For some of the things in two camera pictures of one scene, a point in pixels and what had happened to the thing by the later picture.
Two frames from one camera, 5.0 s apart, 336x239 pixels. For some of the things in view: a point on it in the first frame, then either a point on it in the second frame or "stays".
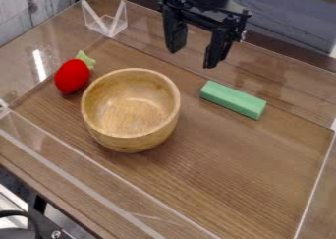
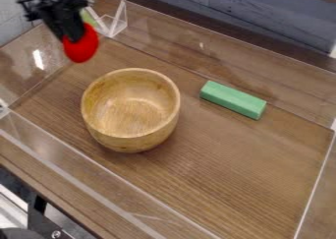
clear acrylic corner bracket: x=107 y=25 stays
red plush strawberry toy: x=72 y=74 -> x=82 y=51
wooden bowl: x=130 y=106 stays
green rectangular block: x=234 y=99 stays
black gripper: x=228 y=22 -> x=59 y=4
